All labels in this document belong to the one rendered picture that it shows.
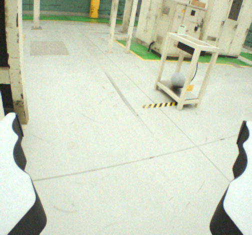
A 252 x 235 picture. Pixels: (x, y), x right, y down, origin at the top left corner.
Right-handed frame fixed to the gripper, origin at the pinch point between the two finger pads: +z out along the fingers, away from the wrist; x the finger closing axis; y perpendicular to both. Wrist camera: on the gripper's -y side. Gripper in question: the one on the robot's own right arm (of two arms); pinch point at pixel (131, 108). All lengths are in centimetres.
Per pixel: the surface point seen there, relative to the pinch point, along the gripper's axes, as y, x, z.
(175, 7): 6, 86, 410
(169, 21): 36, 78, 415
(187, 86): 83, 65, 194
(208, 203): 115, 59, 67
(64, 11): 46, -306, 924
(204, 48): 39, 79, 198
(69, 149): 101, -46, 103
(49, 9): 31, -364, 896
